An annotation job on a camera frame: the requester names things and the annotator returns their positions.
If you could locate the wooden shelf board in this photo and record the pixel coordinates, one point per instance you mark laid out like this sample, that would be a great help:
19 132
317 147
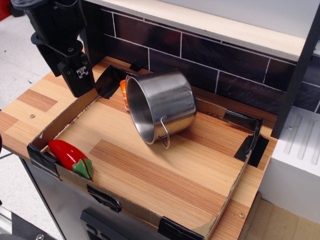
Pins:
245 35

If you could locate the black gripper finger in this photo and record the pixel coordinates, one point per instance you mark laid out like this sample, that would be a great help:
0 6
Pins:
77 73
51 58

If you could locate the stainless steel pot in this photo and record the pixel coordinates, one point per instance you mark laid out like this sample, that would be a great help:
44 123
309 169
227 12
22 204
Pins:
161 104

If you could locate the cardboard fence with black tape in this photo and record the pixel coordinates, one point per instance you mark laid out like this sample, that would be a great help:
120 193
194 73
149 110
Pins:
200 188

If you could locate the red toy chili pepper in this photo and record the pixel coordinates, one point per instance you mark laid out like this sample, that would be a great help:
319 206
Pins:
71 158

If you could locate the white dish drying rack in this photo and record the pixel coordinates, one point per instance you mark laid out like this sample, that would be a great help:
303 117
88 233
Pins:
292 178

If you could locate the dark grey vertical post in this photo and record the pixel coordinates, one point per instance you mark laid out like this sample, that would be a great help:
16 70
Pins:
298 74

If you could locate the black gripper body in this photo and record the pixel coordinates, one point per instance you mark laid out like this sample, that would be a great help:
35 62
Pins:
57 24

